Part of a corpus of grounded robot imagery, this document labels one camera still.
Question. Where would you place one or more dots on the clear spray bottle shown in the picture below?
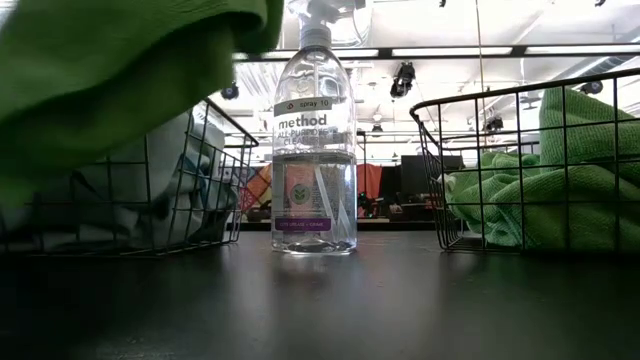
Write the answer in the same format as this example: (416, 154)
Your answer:
(315, 200)

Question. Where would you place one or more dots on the red fabric panel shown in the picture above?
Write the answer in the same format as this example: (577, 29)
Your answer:
(370, 177)

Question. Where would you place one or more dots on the colourful patterned fabric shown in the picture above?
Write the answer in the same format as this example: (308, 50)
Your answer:
(257, 187)

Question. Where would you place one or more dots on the black monitor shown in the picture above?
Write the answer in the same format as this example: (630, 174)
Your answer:
(407, 172)

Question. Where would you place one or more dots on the black ceiling spotlight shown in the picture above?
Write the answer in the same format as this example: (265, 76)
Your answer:
(493, 124)
(591, 88)
(230, 91)
(402, 82)

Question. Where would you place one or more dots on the black overhead frame bar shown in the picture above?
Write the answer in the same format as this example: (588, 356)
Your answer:
(385, 51)

